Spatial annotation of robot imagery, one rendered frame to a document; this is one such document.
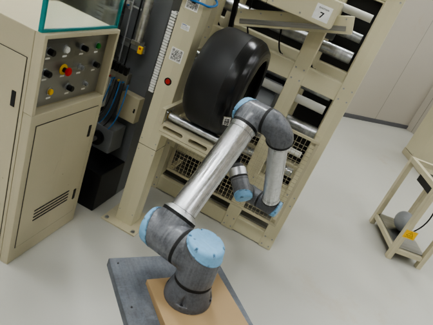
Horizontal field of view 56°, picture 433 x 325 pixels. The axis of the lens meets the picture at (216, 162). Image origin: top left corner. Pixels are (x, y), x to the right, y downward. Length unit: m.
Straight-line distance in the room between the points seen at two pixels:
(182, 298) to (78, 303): 0.91
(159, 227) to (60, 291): 0.98
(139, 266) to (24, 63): 0.97
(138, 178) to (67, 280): 0.74
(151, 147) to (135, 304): 1.20
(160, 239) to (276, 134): 0.61
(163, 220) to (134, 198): 1.22
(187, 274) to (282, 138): 0.64
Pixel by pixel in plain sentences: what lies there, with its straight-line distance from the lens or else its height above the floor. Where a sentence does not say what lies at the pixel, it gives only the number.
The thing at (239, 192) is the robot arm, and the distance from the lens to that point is 2.01.
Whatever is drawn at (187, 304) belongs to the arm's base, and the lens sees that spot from 1.58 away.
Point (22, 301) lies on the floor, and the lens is 2.35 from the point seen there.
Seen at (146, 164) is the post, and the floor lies 0.50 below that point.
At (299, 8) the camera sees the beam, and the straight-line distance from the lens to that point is 2.42.
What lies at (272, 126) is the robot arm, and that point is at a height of 1.28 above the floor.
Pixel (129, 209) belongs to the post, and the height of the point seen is 0.13.
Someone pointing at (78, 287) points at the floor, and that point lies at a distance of 2.44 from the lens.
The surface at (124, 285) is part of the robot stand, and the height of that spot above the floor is 0.60.
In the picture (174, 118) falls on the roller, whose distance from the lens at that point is 2.35.
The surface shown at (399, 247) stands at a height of 0.15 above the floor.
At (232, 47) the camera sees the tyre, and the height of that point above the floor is 1.41.
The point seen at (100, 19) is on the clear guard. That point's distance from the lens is 2.14.
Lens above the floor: 1.79
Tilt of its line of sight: 26 degrees down
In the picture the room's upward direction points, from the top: 23 degrees clockwise
